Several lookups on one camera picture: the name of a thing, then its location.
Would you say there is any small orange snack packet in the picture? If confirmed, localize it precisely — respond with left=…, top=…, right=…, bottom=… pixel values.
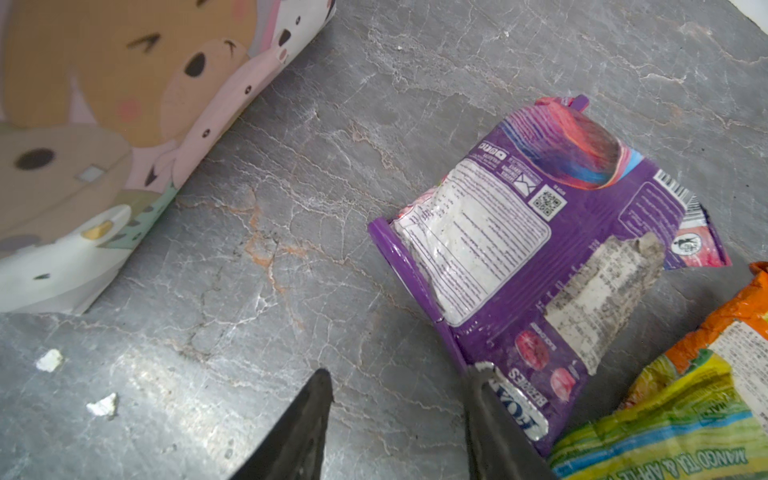
left=665, top=261, right=767, bottom=427

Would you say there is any green Fox's spring tea bag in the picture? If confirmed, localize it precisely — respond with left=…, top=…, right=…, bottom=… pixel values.
left=548, top=352, right=767, bottom=479

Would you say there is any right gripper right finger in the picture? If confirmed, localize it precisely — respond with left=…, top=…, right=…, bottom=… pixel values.
left=463, top=367, right=557, bottom=480

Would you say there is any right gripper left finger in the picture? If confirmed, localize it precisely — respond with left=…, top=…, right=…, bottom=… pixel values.
left=232, top=368, right=333, bottom=479

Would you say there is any purple Fox's berries candy bag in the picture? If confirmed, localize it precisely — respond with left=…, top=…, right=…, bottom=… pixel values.
left=368, top=95, right=730, bottom=455

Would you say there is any white paper crumb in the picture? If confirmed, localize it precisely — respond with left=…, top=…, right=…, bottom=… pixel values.
left=35, top=349, right=64, bottom=373
left=86, top=392, right=119, bottom=418

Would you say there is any white paper gift bag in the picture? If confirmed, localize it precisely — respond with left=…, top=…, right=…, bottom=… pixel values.
left=1, top=0, right=336, bottom=314

